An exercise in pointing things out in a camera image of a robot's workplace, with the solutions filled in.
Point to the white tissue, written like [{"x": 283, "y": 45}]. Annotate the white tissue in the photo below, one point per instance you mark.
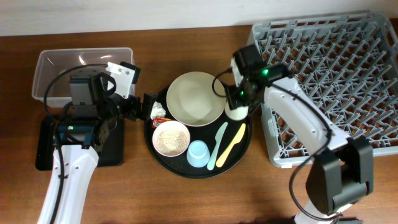
[{"x": 157, "y": 110}]

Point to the round black tray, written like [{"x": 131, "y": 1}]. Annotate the round black tray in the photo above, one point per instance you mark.
[{"x": 179, "y": 164}]

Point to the large cream bowl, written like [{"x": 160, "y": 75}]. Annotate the large cream bowl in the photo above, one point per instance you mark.
[{"x": 196, "y": 99}]

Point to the mint green plastic knife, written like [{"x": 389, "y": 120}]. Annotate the mint green plastic knife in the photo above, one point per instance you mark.
[{"x": 218, "y": 138}]

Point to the white cup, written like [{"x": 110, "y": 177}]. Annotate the white cup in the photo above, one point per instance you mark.
[{"x": 237, "y": 114}]

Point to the red sauce packet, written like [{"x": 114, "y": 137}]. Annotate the red sauce packet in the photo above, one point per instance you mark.
[{"x": 157, "y": 121}]

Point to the light blue cup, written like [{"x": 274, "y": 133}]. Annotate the light blue cup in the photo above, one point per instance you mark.
[{"x": 198, "y": 154}]

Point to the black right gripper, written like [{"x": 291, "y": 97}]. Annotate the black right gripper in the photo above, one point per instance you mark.
[{"x": 234, "y": 100}]

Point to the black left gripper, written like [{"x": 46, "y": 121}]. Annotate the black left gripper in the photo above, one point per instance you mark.
[{"x": 134, "y": 110}]

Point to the clear plastic bin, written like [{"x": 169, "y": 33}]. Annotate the clear plastic bin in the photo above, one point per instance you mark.
[{"x": 53, "y": 62}]

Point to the grey dishwasher rack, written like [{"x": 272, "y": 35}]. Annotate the grey dishwasher rack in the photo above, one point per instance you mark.
[{"x": 346, "y": 64}]

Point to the black rectangular tray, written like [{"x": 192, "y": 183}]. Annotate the black rectangular tray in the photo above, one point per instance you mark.
[{"x": 112, "y": 153}]

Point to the yellow plastic knife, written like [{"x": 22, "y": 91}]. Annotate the yellow plastic knife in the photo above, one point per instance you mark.
[{"x": 237, "y": 139}]

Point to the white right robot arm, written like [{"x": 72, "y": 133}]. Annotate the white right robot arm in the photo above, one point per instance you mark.
[{"x": 339, "y": 170}]

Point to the pink bowl with grains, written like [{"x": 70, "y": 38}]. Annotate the pink bowl with grains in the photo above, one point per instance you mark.
[{"x": 171, "y": 139}]

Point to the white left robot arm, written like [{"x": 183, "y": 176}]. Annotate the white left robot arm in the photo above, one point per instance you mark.
[{"x": 72, "y": 148}]

